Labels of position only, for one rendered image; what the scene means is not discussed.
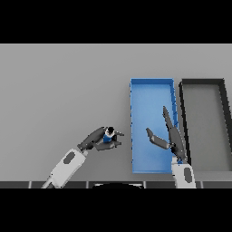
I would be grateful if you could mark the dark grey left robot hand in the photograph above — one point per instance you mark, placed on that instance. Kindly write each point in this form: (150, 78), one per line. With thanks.
(96, 139)

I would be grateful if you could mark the blue pipe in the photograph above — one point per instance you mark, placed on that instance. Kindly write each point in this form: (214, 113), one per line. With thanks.
(108, 135)

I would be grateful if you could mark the dark grey bin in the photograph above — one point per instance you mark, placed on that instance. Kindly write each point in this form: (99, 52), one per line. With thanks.
(205, 127)

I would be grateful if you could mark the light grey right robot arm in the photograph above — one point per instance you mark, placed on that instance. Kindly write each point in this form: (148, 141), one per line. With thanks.
(183, 176)

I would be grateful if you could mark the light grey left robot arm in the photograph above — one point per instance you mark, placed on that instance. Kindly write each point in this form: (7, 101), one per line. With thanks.
(67, 166)

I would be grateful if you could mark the blue bin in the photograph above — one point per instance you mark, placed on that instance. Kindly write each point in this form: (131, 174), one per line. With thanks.
(151, 120)

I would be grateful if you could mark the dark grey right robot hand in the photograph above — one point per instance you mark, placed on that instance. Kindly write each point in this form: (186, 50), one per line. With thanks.
(173, 135)

